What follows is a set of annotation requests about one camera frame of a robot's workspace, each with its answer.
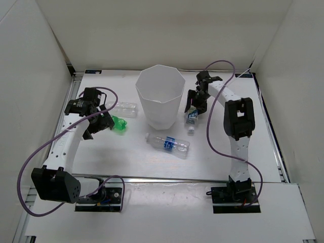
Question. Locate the white octagonal plastic bin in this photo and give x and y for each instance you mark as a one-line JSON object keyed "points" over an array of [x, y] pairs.
{"points": [[160, 89]]}

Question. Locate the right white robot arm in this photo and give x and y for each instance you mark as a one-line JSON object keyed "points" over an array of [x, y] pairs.
{"points": [[238, 123]]}

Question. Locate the clear flattened plastic bottle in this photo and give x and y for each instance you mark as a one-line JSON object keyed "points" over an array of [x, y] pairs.
{"points": [[125, 109]]}

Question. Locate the aluminium frame rail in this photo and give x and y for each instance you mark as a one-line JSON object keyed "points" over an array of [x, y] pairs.
{"points": [[134, 179]]}

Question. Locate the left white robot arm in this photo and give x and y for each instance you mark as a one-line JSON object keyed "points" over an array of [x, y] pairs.
{"points": [[83, 117]]}

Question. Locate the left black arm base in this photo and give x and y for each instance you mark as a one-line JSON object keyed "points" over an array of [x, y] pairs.
{"points": [[101, 195]]}

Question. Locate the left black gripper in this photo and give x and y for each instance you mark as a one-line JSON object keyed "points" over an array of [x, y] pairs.
{"points": [[105, 122]]}

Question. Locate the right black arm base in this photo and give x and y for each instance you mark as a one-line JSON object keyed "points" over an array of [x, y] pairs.
{"points": [[234, 198]]}

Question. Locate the clear bottle green blue label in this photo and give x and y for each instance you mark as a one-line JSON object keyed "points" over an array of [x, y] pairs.
{"points": [[191, 120]]}

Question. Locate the crushed green plastic bottle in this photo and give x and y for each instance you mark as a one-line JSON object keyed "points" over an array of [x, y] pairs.
{"points": [[120, 125]]}

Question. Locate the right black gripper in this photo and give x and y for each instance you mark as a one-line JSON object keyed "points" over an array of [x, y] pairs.
{"points": [[191, 95]]}

